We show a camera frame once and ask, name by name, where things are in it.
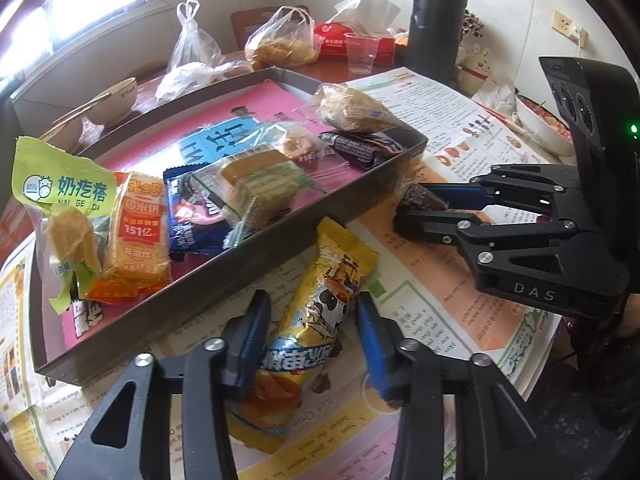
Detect red tissue pack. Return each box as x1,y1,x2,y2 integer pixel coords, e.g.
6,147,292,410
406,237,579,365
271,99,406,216
312,0,408,63

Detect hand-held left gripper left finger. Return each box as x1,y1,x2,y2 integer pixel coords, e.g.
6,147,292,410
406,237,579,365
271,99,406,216
52,289,274,480

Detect pair of wooden chopsticks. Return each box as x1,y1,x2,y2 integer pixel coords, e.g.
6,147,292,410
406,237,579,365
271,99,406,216
50,91,113,128

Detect white bowl of food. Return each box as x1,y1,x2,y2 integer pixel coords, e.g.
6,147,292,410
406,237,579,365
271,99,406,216
515,95,576,157

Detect clear granola cake packet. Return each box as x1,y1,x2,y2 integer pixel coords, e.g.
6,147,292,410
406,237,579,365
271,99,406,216
305,82,411,133

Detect orange rice cracker packet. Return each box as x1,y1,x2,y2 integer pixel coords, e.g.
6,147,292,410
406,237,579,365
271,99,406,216
84,171,173,305

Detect beige ceramic bowl with print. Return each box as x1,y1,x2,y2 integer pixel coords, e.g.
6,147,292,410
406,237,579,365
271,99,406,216
82,77,137,126

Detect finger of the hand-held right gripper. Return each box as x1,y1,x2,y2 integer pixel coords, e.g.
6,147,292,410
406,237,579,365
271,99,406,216
422,162,586,221
392,208,581,261

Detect plastic bag of pastries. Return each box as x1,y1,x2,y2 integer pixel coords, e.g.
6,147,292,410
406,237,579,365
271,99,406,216
244,6,321,70

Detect crumpled white plastic bag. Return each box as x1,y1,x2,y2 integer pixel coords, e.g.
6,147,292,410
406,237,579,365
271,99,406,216
155,61,223,103

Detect clear plastic cup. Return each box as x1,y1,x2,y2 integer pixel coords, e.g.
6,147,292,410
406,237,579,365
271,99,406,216
344,33,377,75

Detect dark chocolate bar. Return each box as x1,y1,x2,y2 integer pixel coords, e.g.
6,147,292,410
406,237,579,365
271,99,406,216
318,127,426,171

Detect wall power socket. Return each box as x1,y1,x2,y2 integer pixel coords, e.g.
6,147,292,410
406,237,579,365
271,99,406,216
551,10,588,43

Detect small brown candy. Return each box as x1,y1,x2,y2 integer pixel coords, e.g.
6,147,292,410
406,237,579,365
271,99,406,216
397,184,448,213

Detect clear packet with yellow cake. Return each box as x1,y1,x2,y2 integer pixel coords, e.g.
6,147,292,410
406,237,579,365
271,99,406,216
192,142,301,251

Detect green milk snack packet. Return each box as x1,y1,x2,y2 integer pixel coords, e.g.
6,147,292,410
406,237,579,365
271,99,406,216
12,136,118,316

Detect newspaper with peach page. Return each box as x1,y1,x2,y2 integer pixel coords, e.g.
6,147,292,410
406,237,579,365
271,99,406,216
345,67,563,401

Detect wooden chair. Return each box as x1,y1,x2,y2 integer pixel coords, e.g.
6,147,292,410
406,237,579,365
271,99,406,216
230,5,311,51

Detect tall clear plastic bag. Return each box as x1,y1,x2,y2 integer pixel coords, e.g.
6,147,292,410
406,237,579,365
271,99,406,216
166,0,223,76

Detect blue cookie packet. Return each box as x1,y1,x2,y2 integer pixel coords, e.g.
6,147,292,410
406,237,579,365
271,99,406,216
164,162,241,261

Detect pink printed sheet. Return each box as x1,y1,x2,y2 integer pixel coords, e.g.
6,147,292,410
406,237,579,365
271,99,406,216
50,80,366,346

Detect crumpled white paper napkin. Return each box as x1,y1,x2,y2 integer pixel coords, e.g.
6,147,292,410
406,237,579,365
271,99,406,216
472,80,518,116

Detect plain beige ceramic bowl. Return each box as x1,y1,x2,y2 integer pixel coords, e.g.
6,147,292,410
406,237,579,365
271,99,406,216
42,115,83,156

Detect beige rabbit figurine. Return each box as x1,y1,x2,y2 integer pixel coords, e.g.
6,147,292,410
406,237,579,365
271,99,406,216
457,45,493,96

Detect dark shallow box tray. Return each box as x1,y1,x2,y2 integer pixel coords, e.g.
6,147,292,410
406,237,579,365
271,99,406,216
27,65,429,387

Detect red wooden chopsticks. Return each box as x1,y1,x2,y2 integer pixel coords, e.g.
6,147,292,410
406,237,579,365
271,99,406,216
482,104,528,135

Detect clear packet with red treat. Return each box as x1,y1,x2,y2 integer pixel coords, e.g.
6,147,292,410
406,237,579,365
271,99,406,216
272,120,333,173

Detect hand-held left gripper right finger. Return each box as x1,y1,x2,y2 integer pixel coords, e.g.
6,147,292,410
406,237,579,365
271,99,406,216
354,290,538,480

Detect yellow cow print snack packet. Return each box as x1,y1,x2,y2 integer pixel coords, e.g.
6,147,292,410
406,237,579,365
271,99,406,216
227,216,381,453

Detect black thermos flask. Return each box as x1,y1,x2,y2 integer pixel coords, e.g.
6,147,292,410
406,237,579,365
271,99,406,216
407,0,469,83

